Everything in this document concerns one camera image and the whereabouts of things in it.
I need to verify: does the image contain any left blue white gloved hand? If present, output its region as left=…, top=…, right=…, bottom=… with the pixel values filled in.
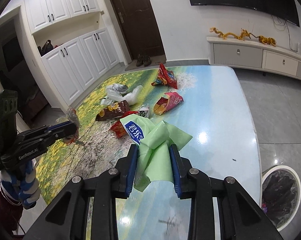
left=0, top=160, right=40, bottom=210

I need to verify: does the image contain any pink orange snack bag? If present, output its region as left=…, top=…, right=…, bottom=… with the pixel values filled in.
left=153, top=92, right=183, bottom=115

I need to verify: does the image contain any pair of dark shoes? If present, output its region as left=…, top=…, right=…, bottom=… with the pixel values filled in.
left=136, top=54, right=151, bottom=67

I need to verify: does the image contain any white bin with black bag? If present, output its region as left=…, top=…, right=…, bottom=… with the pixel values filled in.
left=261, top=165, right=301, bottom=231

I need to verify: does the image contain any small golden dragon figurine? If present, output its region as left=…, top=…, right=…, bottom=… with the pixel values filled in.
left=256, top=35, right=277, bottom=47

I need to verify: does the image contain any long golden dragon figurine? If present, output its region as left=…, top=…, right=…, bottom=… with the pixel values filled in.
left=209, top=27, right=251, bottom=40

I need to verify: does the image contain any brown chip bag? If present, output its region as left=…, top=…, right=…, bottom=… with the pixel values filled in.
left=95, top=100, right=130, bottom=121

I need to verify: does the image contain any white printed plastic bag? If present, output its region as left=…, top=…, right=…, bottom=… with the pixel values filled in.
left=100, top=83, right=128, bottom=106

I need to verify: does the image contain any white red small wrapper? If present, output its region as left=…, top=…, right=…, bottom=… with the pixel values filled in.
left=137, top=105, right=150, bottom=118

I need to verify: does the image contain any dark handbag on shelf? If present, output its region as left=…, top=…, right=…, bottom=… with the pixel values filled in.
left=37, top=40, right=54, bottom=56

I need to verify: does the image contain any white built-in cabinet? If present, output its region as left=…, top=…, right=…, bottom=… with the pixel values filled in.
left=0, top=0, right=127, bottom=111

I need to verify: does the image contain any dark brown entrance door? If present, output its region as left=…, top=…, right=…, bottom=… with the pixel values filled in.
left=110, top=0, right=165, bottom=60

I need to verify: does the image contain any green paper wrapper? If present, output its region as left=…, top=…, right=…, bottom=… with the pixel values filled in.
left=120, top=114, right=192, bottom=192

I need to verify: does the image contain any white grey TV console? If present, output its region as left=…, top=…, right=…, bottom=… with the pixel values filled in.
left=207, top=37, right=301, bottom=80

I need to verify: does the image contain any red snack bag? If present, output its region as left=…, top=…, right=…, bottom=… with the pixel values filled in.
left=151, top=63, right=178, bottom=89

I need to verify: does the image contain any clear plastic bag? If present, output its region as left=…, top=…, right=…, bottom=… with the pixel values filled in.
left=123, top=85, right=143, bottom=106

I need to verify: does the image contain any red long wrapper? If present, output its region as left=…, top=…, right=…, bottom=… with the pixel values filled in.
left=110, top=111, right=138, bottom=138

